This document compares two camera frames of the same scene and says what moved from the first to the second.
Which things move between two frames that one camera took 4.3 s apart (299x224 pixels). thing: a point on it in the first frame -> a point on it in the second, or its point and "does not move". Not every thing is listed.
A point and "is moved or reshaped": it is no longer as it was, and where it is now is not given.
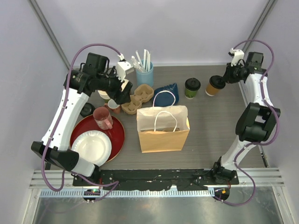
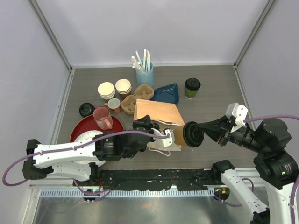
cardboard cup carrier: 145,92 does not move
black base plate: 157,179 does not move
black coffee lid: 217,82 -> 193,134
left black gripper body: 113,86 -> 138,123
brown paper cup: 211,90 -> 178,135
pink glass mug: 103,119 does not move
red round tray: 117,133 does not move
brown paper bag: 163,128 is moved or reshaped
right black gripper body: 233,73 -> 245,135
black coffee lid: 192,84 does not move
